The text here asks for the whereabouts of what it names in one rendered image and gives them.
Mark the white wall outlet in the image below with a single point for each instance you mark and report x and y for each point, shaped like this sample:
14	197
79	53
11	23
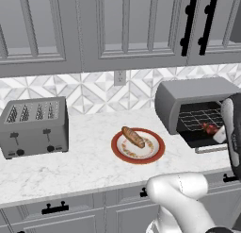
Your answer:
120	78

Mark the grey four-slot toaster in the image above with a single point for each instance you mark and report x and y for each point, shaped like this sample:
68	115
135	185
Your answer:
34	129

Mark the red rimmed white plate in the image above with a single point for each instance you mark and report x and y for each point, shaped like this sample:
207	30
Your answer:
150	153

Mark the toaster oven door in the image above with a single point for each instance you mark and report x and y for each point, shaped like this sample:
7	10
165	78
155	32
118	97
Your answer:
200	141

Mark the brown baguette bread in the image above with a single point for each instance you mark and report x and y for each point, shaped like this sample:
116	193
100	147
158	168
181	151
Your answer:
133	137

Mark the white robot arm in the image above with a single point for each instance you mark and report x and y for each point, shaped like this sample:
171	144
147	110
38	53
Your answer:
175	192

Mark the grey toaster oven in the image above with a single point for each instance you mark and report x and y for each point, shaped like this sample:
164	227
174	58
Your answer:
188	92

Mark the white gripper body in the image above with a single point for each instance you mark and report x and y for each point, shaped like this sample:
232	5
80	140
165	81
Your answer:
221	135

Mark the red kebab skewer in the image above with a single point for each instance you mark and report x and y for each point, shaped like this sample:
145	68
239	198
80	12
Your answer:
209	128

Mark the grey wall cupboard door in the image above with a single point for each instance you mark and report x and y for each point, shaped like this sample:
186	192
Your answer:
131	23
37	26
219	23

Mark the grey drawer front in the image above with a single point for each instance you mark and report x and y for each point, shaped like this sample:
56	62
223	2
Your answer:
81	205
219	177
131	193

